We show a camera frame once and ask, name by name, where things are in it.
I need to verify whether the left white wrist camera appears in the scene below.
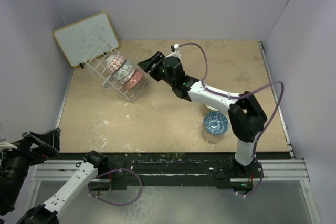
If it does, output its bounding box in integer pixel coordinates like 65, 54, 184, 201
0, 124, 7, 147

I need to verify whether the grey black patterned bowl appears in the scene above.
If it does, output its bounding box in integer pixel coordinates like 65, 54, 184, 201
113, 60, 133, 81

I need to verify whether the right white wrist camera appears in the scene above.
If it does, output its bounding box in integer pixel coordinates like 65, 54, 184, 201
167, 44, 182, 60

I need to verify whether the green white patterned bowl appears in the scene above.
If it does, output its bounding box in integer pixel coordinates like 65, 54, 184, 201
205, 104, 218, 111

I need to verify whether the blue white floral bowl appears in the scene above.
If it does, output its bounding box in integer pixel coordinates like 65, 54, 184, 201
203, 111, 229, 135

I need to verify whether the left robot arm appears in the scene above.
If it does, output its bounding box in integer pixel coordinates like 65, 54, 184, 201
1, 127, 108, 223

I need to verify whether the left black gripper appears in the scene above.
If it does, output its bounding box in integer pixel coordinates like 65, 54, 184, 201
0, 126, 59, 208

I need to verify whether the red white patterned bowl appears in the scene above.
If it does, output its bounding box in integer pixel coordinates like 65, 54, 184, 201
106, 55, 126, 74

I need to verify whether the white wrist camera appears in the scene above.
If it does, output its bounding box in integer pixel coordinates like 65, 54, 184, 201
167, 44, 182, 60
0, 124, 7, 147

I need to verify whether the pink red patterned bowl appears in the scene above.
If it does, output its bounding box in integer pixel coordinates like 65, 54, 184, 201
124, 70, 143, 90

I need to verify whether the brown white patterned bowl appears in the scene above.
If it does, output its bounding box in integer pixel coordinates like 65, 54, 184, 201
120, 67, 136, 85

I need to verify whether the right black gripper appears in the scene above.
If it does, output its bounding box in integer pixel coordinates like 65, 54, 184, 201
139, 51, 176, 87

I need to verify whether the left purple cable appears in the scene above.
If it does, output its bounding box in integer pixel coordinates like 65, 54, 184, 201
88, 168, 144, 206

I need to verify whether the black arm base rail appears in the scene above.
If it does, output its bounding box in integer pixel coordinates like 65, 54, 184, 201
51, 152, 292, 190

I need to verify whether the whiteboard with wooden frame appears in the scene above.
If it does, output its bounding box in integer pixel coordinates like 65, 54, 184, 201
53, 12, 119, 67

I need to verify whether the white wire dish rack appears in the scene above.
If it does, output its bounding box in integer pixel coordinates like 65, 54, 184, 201
84, 48, 148, 102

